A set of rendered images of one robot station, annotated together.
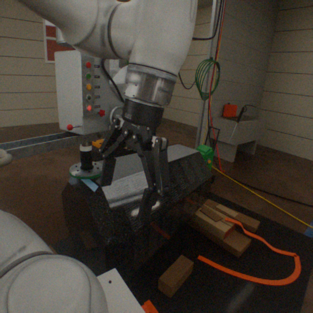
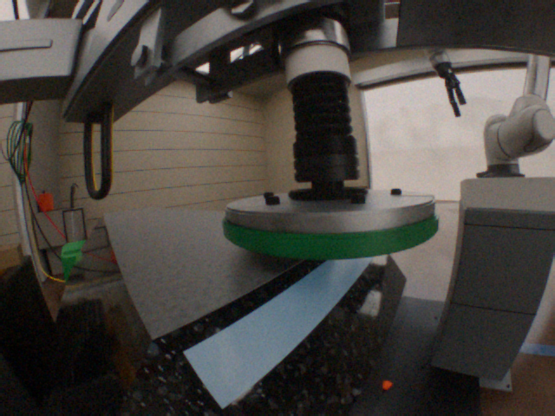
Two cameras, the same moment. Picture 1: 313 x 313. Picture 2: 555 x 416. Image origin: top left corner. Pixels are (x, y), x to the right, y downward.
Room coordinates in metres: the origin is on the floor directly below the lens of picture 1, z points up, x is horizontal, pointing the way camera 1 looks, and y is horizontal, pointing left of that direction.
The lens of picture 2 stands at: (1.19, 0.64, 0.93)
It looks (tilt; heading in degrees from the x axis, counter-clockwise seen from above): 7 degrees down; 266
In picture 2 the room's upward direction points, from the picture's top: 4 degrees counter-clockwise
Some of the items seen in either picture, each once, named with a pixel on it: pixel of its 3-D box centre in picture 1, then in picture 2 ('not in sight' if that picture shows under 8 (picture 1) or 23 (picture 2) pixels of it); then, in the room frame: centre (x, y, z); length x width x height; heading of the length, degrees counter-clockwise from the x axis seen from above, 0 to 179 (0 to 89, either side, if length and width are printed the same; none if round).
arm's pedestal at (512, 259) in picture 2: not in sight; (489, 287); (0.17, 0.15, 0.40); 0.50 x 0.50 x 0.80; 40
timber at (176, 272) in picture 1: (176, 275); not in sight; (1.06, -0.22, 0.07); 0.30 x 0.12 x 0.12; 142
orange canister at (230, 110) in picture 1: (231, 110); (47, 202); (4.41, -1.58, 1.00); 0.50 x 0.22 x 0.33; 130
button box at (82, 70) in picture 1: (86, 87); not in sight; (1.00, 0.37, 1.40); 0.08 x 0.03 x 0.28; 150
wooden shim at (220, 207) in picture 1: (226, 210); not in sight; (1.94, -0.87, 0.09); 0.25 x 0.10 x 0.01; 43
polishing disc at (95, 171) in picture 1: (87, 168); (328, 204); (1.12, 0.43, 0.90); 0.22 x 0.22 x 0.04
